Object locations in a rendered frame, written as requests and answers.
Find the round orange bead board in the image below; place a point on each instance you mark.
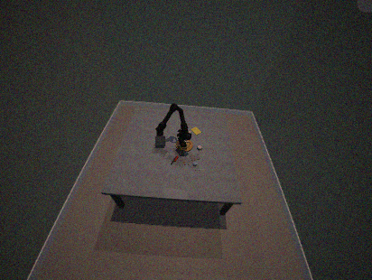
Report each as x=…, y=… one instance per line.
x=186, y=148

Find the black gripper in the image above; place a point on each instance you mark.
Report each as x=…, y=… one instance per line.
x=181, y=140

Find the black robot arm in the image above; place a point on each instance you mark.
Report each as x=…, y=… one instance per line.
x=184, y=128

